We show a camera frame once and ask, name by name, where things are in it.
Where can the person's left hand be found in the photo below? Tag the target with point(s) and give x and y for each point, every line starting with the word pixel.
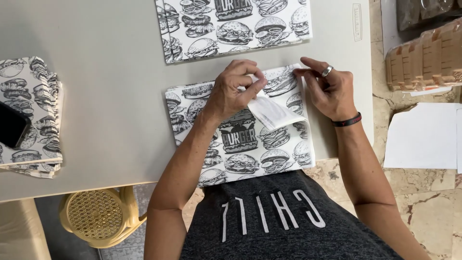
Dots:
pixel 225 95

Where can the person's right hand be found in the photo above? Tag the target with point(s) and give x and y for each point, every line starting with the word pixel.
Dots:
pixel 335 94

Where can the hamburger print paper sheet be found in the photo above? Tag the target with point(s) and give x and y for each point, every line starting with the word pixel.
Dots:
pixel 238 144

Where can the black wristband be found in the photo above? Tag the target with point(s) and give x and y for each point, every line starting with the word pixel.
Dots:
pixel 348 121

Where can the pile of hamburger print wrappers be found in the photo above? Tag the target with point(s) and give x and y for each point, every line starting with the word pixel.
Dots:
pixel 312 151

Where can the stack of flat hamburger papers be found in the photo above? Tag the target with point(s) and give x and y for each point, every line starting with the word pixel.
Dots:
pixel 234 25

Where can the white paper sheet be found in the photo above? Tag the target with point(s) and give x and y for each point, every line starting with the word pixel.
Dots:
pixel 420 137

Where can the wrapped bundle of brown cartons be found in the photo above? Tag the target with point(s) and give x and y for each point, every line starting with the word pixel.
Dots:
pixel 426 57

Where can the dark wrapped packet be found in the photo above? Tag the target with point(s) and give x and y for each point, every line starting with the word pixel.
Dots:
pixel 426 12

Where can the grey printed shirt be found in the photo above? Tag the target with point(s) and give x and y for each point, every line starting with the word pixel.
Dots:
pixel 288 224

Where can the yellow wicker chair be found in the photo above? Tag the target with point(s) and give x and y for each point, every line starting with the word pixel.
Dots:
pixel 95 215

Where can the stack of folded hamburger papers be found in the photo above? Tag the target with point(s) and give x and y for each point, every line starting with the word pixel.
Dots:
pixel 39 90

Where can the black smartphone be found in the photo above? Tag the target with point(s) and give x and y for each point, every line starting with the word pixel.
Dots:
pixel 12 124

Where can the beige plastic chair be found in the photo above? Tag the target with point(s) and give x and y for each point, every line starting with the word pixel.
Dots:
pixel 20 231

